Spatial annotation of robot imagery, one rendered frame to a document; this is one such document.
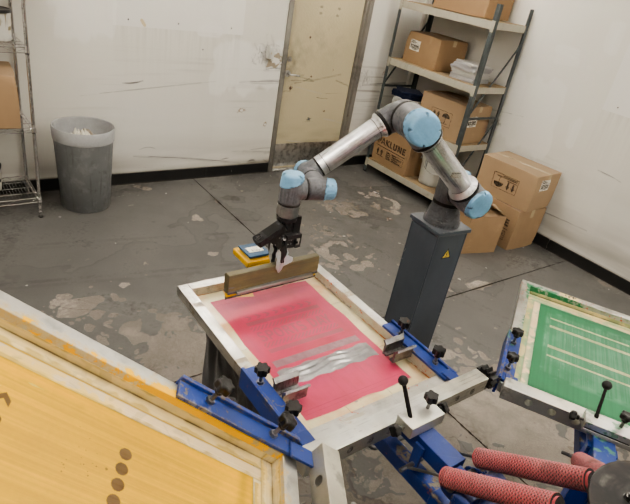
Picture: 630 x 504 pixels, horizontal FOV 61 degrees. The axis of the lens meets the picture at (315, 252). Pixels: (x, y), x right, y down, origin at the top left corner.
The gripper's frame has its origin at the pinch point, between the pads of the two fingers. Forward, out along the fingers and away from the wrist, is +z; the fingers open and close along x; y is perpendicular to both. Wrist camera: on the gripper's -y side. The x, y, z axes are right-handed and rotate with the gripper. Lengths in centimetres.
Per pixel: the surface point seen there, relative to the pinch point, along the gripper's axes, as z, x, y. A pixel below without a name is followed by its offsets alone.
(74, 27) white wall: -22, 322, 17
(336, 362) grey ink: 13.4, -39.1, 1.4
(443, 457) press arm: 5, -86, -2
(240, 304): 13.9, 1.0, -11.5
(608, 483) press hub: -21, -118, -2
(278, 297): 13.9, -0.3, 3.7
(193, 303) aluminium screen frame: 10.3, 3.1, -28.6
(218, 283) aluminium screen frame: 10.4, 11.2, -15.3
